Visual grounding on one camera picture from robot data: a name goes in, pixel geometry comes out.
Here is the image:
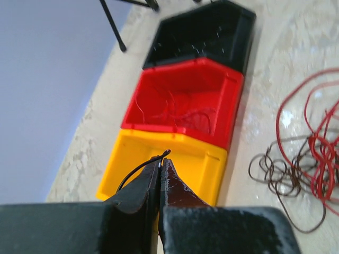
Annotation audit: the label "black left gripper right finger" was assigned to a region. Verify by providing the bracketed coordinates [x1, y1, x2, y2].
[158, 159, 301, 253]

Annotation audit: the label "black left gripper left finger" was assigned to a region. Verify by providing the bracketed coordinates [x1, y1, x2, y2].
[1, 157, 160, 253]

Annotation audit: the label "red and black wires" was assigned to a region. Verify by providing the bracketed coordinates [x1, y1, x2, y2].
[248, 67, 339, 233]

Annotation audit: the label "yellow plastic bin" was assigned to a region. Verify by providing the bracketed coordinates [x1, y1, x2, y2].
[95, 128, 228, 207]

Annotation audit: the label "red plastic bin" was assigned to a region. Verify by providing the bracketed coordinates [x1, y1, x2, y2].
[121, 58, 244, 150]

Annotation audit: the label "black plastic bin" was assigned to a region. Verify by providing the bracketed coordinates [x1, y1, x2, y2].
[143, 1, 256, 74]

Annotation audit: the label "black music stand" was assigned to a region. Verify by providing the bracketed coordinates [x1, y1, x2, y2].
[99, 0, 160, 52]

